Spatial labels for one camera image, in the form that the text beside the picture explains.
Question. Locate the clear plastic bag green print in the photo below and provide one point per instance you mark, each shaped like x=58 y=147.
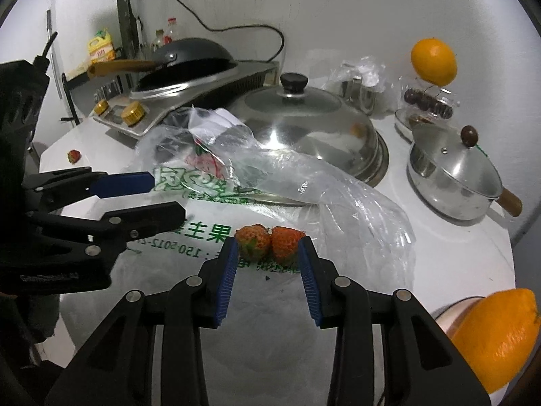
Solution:
x=210 y=155

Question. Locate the black wire rack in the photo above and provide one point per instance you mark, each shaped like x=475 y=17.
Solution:
x=81 y=92

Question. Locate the steel cups in plastic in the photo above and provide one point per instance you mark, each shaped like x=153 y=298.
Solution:
x=365 y=84

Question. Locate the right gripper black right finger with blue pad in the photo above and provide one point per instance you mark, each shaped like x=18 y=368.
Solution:
x=421 y=365

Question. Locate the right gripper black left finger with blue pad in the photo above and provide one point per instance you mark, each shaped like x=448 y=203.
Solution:
x=114 y=366

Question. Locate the small strawberry on table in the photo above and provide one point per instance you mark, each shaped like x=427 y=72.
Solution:
x=73 y=156

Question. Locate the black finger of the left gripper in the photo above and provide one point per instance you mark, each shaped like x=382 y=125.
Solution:
x=139 y=221

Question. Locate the silver induction cooker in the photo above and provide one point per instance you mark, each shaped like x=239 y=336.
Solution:
x=211 y=92

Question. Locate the orange on cherry box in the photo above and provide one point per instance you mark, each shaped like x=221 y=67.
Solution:
x=434 y=61

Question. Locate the yellow oil bottle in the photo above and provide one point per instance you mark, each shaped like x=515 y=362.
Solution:
x=101 y=47

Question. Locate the clear box of cherries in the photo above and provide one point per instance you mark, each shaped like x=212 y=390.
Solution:
x=423 y=101

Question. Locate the large orange on plate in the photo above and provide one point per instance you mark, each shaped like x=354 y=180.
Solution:
x=497 y=336

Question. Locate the steel saucepan wooden handle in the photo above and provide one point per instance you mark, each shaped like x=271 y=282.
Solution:
x=454 y=176

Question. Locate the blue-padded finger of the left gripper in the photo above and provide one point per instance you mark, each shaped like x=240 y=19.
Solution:
x=118 y=184

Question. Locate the red capped sauce bottle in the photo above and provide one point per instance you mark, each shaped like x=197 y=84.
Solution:
x=172 y=31

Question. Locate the steel dome lid black knob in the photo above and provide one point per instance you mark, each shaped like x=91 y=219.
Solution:
x=315 y=122

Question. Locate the white plate black rim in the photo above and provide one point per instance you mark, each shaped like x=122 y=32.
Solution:
x=450 y=318

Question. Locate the dark capped bottle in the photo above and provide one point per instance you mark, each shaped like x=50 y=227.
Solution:
x=158 y=40

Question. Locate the black wok wooden handle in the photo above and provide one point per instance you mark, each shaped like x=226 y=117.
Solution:
x=181 y=61

